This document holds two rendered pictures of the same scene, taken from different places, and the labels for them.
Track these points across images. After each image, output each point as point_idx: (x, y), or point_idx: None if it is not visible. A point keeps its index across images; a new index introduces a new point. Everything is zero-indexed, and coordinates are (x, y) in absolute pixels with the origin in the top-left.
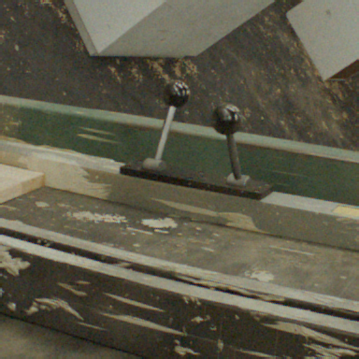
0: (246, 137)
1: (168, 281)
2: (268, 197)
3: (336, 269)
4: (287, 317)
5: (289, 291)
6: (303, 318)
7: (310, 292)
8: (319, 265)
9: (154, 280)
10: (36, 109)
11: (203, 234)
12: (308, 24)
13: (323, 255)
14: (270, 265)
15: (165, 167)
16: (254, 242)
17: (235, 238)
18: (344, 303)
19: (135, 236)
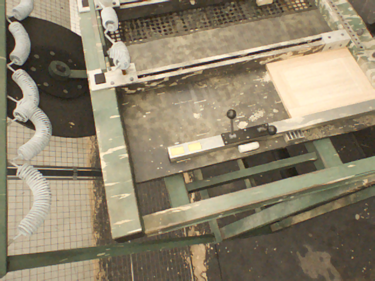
0: (276, 187)
1: (184, 65)
2: (221, 139)
3: (185, 130)
4: (158, 67)
5: (164, 75)
6: (156, 68)
7: (181, 115)
8: (190, 130)
9: (186, 64)
10: (368, 157)
11: (228, 127)
12: None
13: (194, 136)
14: (200, 122)
15: (258, 131)
16: (214, 132)
17: (220, 130)
18: (153, 77)
19: (238, 113)
